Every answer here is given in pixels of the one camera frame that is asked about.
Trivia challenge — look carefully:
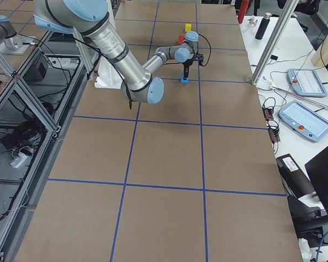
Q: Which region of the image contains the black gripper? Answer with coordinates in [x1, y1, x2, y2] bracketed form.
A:
[183, 59, 193, 74]

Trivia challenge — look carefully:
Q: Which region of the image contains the blue cube block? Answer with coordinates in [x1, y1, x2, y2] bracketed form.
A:
[180, 75, 189, 83]

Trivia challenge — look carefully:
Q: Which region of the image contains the red cube block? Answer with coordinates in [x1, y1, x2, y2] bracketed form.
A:
[178, 34, 185, 45]

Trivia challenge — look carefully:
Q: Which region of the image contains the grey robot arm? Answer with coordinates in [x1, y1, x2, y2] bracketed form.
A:
[34, 1, 204, 104]

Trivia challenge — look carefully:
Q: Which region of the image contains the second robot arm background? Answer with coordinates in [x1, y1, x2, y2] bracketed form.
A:
[0, 15, 17, 43]

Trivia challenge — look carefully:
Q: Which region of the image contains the yellow cube block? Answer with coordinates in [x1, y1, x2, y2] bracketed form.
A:
[185, 23, 192, 32]

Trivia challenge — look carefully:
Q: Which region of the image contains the black water bottle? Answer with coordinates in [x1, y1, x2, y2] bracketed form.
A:
[255, 12, 272, 40]

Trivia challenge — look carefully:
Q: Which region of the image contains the red fire extinguisher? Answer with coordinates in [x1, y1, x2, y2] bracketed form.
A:
[237, 0, 249, 24]

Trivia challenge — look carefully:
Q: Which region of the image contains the teach pendant far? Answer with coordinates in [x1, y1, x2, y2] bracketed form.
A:
[287, 68, 327, 98]

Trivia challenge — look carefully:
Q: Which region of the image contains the teach pendant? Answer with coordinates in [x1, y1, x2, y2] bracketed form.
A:
[287, 68, 327, 98]
[278, 100, 328, 142]

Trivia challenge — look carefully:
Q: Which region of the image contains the teach pendant near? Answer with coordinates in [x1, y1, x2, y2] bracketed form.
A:
[278, 100, 328, 142]

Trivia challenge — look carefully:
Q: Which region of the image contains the black cardboard box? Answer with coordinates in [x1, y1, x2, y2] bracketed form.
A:
[276, 154, 315, 198]

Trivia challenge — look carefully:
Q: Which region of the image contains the white power strip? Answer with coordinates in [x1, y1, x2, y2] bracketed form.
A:
[10, 152, 28, 169]

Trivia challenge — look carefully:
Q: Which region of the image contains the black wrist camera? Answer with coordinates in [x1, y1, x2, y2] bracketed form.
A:
[194, 53, 204, 66]

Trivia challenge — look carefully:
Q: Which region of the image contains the black braided cable right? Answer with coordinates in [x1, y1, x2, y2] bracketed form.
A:
[163, 33, 212, 67]

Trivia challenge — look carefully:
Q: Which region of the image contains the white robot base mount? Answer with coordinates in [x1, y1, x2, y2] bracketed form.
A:
[95, 57, 122, 90]

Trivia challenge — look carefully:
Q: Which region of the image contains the aluminium frame post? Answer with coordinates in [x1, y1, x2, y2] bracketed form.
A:
[250, 0, 299, 86]

